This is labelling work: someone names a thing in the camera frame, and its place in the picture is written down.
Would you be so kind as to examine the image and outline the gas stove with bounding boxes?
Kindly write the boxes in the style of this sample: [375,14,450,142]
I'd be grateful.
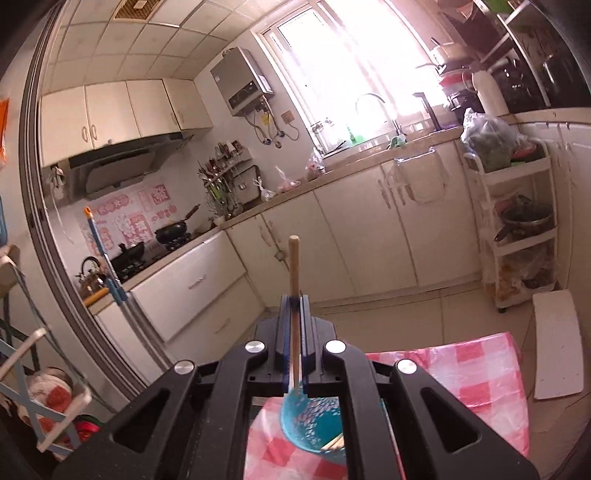
[111,235,193,282]

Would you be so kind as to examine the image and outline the wall utensil rack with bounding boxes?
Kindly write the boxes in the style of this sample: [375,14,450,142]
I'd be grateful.
[198,141,253,219]

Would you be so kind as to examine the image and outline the blue handled mop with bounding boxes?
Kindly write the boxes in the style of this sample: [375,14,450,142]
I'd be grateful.
[84,207,128,308]

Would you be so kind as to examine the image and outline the black tap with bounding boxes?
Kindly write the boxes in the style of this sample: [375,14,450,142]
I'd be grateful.
[412,92,442,132]

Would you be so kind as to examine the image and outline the white wall cabinets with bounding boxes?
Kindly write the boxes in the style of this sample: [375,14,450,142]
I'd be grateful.
[39,78,214,169]

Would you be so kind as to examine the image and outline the chrome sink faucet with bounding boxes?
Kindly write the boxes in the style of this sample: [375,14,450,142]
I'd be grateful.
[355,93,402,139]

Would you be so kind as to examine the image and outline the ceiling vent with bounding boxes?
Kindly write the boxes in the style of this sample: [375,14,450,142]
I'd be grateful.
[113,0,156,21]

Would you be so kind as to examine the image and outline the silver gas water heater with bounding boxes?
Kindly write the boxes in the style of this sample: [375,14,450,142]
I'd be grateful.
[210,46,274,117]

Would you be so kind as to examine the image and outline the black wok with handle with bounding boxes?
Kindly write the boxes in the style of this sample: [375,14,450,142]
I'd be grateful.
[154,204,202,245]

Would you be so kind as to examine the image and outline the window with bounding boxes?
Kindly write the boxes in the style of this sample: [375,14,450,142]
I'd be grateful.
[252,0,444,155]

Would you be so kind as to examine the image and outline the metal pot with lid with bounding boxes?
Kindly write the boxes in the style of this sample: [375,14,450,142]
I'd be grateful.
[495,205,554,243]

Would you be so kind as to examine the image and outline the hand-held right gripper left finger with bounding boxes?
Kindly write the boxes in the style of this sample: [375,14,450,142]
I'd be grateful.
[52,295,296,480]

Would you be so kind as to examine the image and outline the black frying pan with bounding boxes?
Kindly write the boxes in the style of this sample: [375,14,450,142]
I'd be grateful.
[111,242,146,269]

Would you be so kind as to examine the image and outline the floral enamel basin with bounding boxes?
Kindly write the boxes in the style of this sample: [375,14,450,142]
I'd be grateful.
[25,367,75,430]

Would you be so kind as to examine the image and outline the blue perforated plastic basket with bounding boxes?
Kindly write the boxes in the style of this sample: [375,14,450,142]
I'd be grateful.
[280,387,348,467]

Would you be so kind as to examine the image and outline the white kitchen base cabinets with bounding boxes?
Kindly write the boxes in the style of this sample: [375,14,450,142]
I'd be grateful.
[88,138,485,365]

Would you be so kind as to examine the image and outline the stacked cooking pots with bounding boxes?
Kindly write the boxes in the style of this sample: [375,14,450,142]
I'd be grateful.
[429,39,476,112]

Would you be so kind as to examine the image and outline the black oven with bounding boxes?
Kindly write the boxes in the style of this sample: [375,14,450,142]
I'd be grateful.
[489,46,578,112]

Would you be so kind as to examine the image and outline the red white checkered tablecloth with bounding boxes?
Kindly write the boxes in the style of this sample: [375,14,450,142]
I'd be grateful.
[245,332,530,480]

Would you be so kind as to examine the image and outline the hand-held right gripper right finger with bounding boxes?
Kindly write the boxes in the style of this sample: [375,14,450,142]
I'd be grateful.
[298,295,541,480]

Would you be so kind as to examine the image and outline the metal kettle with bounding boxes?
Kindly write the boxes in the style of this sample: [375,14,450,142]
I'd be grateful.
[76,257,108,297]

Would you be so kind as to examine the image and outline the wooden folding frame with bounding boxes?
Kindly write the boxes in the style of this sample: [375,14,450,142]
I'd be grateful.
[0,244,93,454]

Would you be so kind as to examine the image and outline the clear plastic bag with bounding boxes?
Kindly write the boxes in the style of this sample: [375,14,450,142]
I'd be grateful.
[253,178,278,202]
[276,166,301,193]
[305,148,327,181]

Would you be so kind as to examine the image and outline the plastic bag of greens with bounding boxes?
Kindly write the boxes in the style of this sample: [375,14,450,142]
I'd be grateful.
[461,108,520,169]

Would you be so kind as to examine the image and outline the white board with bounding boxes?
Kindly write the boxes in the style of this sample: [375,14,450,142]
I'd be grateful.
[532,291,585,400]

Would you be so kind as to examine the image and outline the white hanging plastic bag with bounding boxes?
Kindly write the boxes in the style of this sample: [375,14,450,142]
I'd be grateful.
[392,148,448,204]

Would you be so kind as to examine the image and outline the white thermos jug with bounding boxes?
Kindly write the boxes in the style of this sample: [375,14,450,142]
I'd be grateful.
[471,70,511,118]

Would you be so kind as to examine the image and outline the white storage cart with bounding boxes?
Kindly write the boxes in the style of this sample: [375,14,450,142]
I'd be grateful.
[463,141,559,315]

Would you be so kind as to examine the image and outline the range hood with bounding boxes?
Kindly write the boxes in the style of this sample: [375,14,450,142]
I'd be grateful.
[68,131,195,200]

